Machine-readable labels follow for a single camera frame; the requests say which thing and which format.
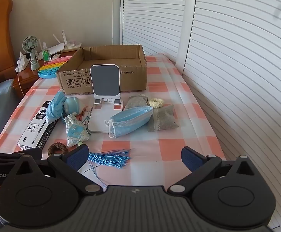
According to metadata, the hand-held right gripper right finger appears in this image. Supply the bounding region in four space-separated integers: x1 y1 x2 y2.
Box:
167 146 263 195

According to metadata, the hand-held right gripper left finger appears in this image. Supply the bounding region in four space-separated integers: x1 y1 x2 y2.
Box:
10 145 104 196

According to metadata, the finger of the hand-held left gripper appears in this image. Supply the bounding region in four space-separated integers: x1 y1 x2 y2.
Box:
0 148 43 161

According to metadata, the brown scrunchie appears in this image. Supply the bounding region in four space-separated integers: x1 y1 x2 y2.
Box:
47 142 70 157

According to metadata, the patterned pouch with blue tassel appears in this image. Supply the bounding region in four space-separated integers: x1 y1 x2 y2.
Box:
64 113 131 174

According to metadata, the blue round soft toy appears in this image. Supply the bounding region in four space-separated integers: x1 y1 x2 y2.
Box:
63 97 86 115

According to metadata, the blue face mask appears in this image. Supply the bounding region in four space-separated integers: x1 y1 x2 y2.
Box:
104 106 153 139

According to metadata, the cream scrunchie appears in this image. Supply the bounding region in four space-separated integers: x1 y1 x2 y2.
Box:
148 98 164 108

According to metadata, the brown cardboard box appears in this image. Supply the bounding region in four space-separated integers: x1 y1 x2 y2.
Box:
56 44 148 95

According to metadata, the blue bedding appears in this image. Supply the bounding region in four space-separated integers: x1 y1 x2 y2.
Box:
0 78 22 141

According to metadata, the black pen box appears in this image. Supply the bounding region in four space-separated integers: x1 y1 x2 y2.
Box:
17 100 59 150

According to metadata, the white red printed packet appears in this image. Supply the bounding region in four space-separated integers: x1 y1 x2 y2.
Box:
79 106 94 126

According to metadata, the grey sachet with lace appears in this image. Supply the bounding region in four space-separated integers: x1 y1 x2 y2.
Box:
146 104 180 132

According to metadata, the wooden nightstand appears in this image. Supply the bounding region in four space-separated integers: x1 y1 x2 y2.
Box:
12 46 83 95

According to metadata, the pink checkered tablecloth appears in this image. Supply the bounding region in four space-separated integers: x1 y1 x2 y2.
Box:
0 53 228 199

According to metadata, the plain grey sachet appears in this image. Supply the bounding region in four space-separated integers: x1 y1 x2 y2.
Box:
124 94 149 110

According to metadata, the white phone stand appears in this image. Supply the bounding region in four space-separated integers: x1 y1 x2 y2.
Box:
87 64 124 134

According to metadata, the white power strip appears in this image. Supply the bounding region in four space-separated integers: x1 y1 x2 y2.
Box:
15 52 31 73

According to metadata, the rainbow pop-it toy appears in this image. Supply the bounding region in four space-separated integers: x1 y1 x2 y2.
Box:
38 56 73 79

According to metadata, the green sanitizer bottle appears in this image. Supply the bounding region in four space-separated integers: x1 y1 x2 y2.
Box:
42 42 50 62

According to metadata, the white louvered closet door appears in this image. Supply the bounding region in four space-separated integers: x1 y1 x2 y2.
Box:
183 0 281 230
120 0 189 63

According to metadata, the green mini fan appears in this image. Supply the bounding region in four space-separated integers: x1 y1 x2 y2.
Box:
22 36 40 70

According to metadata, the white router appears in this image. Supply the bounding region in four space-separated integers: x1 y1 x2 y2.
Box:
49 30 66 54

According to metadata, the white cable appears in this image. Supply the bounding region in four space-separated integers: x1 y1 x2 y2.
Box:
16 71 26 96

